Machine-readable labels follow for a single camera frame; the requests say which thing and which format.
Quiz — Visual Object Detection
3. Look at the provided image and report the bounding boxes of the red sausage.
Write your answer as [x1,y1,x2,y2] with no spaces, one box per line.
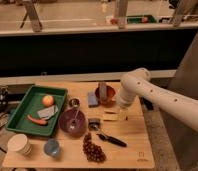
[27,115,48,125]

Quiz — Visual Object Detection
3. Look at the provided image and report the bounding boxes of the small metal cup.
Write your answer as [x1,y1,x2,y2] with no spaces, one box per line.
[69,98,80,108]

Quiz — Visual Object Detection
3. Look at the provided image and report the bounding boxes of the blue plastic cup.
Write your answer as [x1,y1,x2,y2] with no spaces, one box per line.
[43,139,60,157]

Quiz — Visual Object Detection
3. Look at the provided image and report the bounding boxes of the brown red bowl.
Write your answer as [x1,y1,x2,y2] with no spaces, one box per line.
[95,86,116,105]

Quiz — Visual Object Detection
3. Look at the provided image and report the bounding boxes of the bunch of dark grapes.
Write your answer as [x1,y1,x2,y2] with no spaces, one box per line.
[83,133,106,163]

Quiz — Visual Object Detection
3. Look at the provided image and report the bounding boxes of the black handled peeler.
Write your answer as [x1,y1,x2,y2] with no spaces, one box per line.
[96,133,127,147]

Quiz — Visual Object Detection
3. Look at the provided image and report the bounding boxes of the white paper cup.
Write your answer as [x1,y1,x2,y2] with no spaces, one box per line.
[7,134,31,155]

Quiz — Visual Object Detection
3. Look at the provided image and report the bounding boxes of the grey block in bowl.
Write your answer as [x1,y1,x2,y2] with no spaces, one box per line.
[99,82,107,101]

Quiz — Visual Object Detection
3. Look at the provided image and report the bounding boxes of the small metal tin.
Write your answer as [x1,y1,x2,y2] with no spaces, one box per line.
[88,118,100,131]

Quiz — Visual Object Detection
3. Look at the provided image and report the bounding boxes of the orange apple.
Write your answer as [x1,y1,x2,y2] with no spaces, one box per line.
[42,95,54,107]

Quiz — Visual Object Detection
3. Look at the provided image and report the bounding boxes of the metal spoon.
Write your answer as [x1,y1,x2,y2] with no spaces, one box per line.
[70,103,80,129]

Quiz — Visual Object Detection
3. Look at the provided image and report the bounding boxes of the purple bowl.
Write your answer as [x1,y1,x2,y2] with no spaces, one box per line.
[58,109,86,137]

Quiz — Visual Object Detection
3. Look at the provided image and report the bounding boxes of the grey cloth piece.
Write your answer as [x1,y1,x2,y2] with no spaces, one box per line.
[37,105,58,120]

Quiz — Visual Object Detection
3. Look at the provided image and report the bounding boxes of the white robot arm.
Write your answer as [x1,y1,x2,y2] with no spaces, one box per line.
[116,68,198,132]

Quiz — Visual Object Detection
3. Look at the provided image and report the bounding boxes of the green plastic tray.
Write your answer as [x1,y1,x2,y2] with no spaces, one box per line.
[6,85,67,137]

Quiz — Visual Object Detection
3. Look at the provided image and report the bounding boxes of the blue sponge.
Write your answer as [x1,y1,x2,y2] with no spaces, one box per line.
[88,92,98,107]

